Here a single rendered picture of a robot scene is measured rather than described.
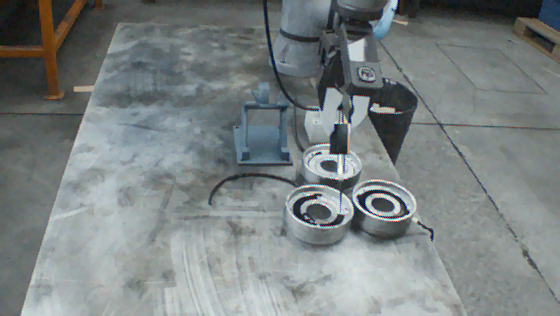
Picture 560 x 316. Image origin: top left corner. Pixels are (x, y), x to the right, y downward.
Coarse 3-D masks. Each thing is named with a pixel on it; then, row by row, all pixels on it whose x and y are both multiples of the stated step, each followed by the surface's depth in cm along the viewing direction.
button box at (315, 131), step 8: (312, 112) 105; (336, 112) 106; (312, 120) 103; (320, 120) 103; (336, 120) 104; (344, 120) 104; (312, 128) 102; (320, 128) 102; (312, 136) 103; (320, 136) 103
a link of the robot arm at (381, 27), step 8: (392, 0) 119; (384, 8) 118; (392, 8) 118; (336, 16) 120; (384, 16) 118; (392, 16) 118; (376, 24) 119; (384, 24) 119; (376, 32) 121; (384, 32) 120; (376, 40) 124
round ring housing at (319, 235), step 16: (304, 192) 86; (320, 192) 87; (336, 192) 85; (288, 208) 80; (304, 208) 83; (320, 208) 85; (352, 208) 82; (288, 224) 81; (304, 224) 78; (304, 240) 80; (320, 240) 79; (336, 240) 81
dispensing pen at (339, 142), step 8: (336, 128) 81; (344, 128) 81; (336, 136) 81; (344, 136) 81; (336, 144) 81; (344, 144) 81; (336, 152) 81; (344, 152) 81; (344, 160) 82; (344, 168) 83
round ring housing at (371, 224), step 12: (372, 180) 89; (384, 180) 89; (360, 192) 88; (396, 192) 89; (408, 192) 87; (372, 204) 88; (384, 204) 88; (396, 204) 86; (408, 204) 87; (360, 216) 83; (372, 216) 81; (408, 216) 82; (372, 228) 82; (384, 228) 82; (396, 228) 82
